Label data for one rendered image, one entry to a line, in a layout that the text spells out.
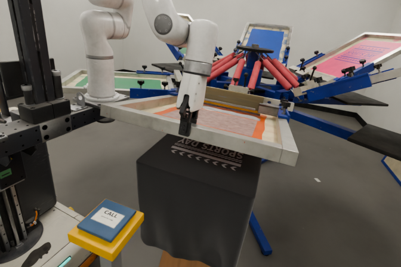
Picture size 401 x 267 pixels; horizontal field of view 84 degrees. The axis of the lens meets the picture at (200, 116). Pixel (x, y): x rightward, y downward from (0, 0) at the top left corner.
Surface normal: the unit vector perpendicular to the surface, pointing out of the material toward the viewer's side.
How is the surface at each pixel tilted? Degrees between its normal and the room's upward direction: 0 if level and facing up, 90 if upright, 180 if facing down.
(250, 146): 80
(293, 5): 90
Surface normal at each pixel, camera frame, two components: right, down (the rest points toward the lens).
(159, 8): -0.22, 0.12
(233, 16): -0.33, 0.32
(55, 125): 0.90, 0.25
